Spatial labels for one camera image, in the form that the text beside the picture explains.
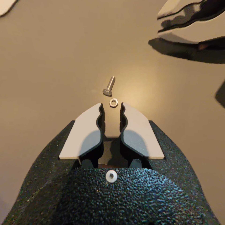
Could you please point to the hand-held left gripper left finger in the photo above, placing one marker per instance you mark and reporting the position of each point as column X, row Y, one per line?
column 81, row 135

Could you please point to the white base document stand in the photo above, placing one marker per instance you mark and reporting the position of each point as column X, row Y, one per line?
column 5, row 5

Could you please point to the metal bolt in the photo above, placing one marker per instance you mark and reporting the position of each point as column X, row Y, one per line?
column 109, row 87

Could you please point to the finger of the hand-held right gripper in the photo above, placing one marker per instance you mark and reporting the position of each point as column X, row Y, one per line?
column 207, row 33
column 175, row 7

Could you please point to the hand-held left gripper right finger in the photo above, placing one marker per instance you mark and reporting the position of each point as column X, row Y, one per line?
column 142, row 135

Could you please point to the metal hex nut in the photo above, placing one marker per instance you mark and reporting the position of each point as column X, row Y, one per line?
column 113, row 102

